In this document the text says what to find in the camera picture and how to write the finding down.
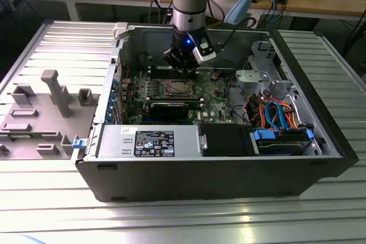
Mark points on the black plastic bay cover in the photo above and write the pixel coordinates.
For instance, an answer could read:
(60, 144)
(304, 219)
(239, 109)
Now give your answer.
(226, 141)

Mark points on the blue expansion slot clip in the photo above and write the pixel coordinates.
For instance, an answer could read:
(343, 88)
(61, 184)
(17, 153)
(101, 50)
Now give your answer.
(110, 108)
(115, 84)
(113, 96)
(108, 117)

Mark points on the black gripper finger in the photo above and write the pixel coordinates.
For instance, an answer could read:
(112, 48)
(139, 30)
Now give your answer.
(192, 67)
(174, 58)

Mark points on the hard disk in blue carrier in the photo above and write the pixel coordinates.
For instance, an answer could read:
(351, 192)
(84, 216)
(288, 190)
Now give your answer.
(264, 135)

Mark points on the grey power supply unit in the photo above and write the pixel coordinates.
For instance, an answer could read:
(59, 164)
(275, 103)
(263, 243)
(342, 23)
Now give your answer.
(114, 144)

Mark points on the black RAM slot bank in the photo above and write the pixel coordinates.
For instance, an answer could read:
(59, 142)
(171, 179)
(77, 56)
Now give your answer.
(156, 74)

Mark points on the small white sticker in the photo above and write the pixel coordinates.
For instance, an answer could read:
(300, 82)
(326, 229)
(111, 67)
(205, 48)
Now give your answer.
(125, 130)

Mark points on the grey parts rack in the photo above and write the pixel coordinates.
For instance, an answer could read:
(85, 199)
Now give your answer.
(43, 124)

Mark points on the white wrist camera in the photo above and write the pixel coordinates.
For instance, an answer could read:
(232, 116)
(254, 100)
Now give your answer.
(204, 51)

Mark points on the silver metal drive cage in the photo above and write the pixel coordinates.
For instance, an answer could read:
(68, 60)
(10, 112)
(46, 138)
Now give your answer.
(251, 81)

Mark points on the black white rating label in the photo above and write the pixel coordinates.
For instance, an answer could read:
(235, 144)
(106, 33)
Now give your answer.
(154, 144)

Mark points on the green motherboard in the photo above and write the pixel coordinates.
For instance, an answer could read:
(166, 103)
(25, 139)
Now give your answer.
(213, 104)

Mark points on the black graphics card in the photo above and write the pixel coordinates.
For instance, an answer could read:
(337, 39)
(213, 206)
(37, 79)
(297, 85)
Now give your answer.
(168, 110)

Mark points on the white labelled box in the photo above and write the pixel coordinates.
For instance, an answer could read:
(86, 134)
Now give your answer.
(261, 22)

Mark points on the CPU socket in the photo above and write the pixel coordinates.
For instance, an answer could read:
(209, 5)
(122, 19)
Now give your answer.
(166, 96)

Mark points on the black open PC case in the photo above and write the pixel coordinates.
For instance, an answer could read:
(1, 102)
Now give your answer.
(200, 181)

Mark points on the blue case latch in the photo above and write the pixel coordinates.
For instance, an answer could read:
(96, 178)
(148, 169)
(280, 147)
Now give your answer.
(79, 144)

